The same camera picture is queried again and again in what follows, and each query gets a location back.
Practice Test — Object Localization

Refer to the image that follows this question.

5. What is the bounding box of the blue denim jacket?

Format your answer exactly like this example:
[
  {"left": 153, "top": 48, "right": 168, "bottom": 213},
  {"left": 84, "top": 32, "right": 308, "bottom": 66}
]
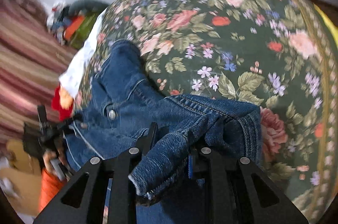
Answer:
[{"left": 65, "top": 40, "right": 262, "bottom": 223}]

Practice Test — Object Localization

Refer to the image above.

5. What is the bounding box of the orange sleeve left forearm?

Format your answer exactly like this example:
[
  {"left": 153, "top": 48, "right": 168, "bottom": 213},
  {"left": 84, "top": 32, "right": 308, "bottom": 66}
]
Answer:
[{"left": 38, "top": 168, "right": 67, "bottom": 212}]

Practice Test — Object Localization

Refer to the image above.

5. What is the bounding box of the pile of clothes and boxes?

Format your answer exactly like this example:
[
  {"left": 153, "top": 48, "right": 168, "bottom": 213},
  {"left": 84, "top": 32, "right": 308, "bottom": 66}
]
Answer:
[{"left": 46, "top": 0, "right": 108, "bottom": 50}]

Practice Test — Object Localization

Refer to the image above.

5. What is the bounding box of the left hand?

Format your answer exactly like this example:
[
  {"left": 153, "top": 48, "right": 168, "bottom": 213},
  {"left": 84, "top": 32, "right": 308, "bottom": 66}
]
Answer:
[{"left": 42, "top": 147, "right": 68, "bottom": 178}]

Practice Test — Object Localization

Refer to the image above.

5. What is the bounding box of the cardboard box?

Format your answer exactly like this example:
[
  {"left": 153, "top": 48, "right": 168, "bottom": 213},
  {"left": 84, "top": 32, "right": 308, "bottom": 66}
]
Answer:
[{"left": 1, "top": 139, "right": 41, "bottom": 217}]

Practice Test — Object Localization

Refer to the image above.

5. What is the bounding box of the white folded cloth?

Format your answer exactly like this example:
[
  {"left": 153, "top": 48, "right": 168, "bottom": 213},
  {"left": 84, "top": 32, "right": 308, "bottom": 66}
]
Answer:
[{"left": 59, "top": 9, "right": 106, "bottom": 99}]

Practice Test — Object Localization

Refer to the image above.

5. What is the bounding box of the striped pink curtain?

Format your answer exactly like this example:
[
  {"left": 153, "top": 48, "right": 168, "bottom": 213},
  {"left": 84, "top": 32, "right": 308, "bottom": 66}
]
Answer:
[{"left": 0, "top": 0, "right": 76, "bottom": 150}]

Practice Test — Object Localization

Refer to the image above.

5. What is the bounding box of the dark green floral bedspread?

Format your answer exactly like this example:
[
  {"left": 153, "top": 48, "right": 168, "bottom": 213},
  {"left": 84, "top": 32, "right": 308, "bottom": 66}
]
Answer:
[{"left": 76, "top": 0, "right": 337, "bottom": 223}]

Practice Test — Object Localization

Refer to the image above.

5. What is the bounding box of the yellow plush blanket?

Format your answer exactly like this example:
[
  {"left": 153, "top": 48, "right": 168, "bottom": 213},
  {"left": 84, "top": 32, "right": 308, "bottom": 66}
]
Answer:
[{"left": 313, "top": 3, "right": 337, "bottom": 44}]

